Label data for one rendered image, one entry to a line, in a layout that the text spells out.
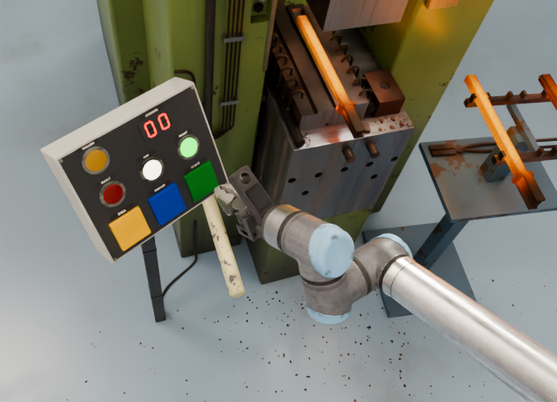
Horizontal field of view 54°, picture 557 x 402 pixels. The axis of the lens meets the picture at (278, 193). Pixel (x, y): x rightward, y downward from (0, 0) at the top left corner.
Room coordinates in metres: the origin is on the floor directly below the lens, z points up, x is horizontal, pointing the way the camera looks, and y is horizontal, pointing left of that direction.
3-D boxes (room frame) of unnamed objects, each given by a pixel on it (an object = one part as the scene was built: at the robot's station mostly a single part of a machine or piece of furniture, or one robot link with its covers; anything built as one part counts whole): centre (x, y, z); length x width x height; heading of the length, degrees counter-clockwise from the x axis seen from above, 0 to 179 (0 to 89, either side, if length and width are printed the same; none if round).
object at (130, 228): (0.55, 0.30, 1.01); 0.07 x 0.05 x 0.07; 144
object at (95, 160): (0.60, 0.37, 1.16); 0.05 x 0.03 x 0.04; 119
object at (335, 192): (1.27, -0.04, 0.69); 0.56 x 0.38 x 0.45; 29
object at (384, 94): (1.19, -0.23, 0.95); 0.12 x 0.09 x 0.07; 29
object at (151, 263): (0.71, 0.34, 0.54); 0.04 x 0.04 x 1.08; 29
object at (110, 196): (0.57, 0.34, 1.09); 0.05 x 0.03 x 0.04; 119
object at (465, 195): (1.17, -0.66, 0.71); 0.40 x 0.30 x 0.02; 112
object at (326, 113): (1.23, 0.00, 0.96); 0.42 x 0.20 x 0.09; 29
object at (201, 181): (0.71, 0.18, 1.01); 0.07 x 0.05 x 0.07; 144
